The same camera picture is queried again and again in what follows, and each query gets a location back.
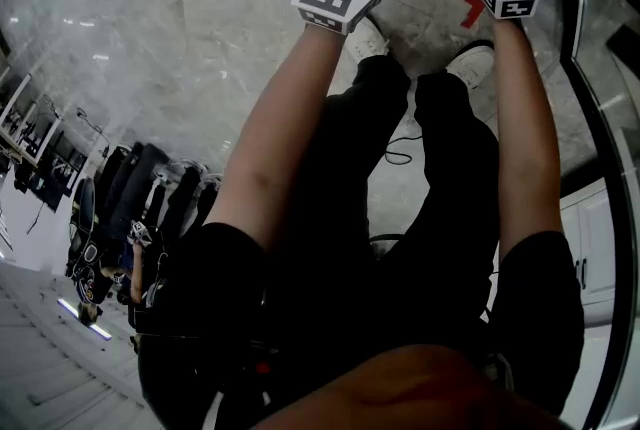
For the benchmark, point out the person's left forearm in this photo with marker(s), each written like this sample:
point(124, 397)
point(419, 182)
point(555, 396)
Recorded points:
point(280, 143)

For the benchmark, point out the person's right forearm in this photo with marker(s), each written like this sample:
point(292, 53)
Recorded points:
point(530, 143)

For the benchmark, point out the white sneaker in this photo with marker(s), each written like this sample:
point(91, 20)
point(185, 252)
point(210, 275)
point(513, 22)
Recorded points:
point(472, 63)
point(370, 40)

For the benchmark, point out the person's black trousers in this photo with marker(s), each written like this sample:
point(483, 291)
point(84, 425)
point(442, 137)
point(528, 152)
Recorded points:
point(450, 193)

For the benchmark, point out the row of black chairs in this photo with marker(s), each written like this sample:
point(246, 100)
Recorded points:
point(145, 183)

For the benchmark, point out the white framed work desks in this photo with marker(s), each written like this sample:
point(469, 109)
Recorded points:
point(35, 143)

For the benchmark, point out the person's black shirt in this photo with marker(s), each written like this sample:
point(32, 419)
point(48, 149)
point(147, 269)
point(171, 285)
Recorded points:
point(210, 318)

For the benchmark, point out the person's face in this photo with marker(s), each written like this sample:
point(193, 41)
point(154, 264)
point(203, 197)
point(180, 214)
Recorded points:
point(425, 393)

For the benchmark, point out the ceiling light strip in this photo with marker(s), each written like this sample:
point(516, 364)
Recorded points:
point(85, 320)

